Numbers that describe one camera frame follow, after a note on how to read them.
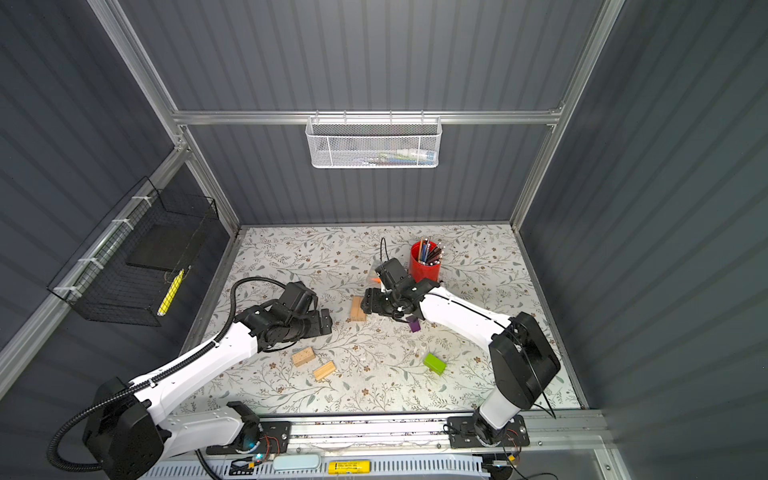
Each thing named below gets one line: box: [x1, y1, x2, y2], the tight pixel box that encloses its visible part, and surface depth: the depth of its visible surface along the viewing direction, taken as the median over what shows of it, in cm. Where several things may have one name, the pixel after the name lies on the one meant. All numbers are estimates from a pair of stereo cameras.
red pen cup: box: [409, 238, 445, 283], surface depth 98 cm
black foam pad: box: [125, 223, 202, 270], surface depth 78 cm
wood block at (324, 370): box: [314, 361, 336, 381], surface depth 86 cm
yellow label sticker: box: [327, 460, 371, 475], surface depth 69 cm
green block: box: [423, 353, 447, 376], surface depth 86 cm
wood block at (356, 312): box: [350, 296, 367, 322], surface depth 96 cm
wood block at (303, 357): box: [292, 347, 316, 367], surface depth 86 cm
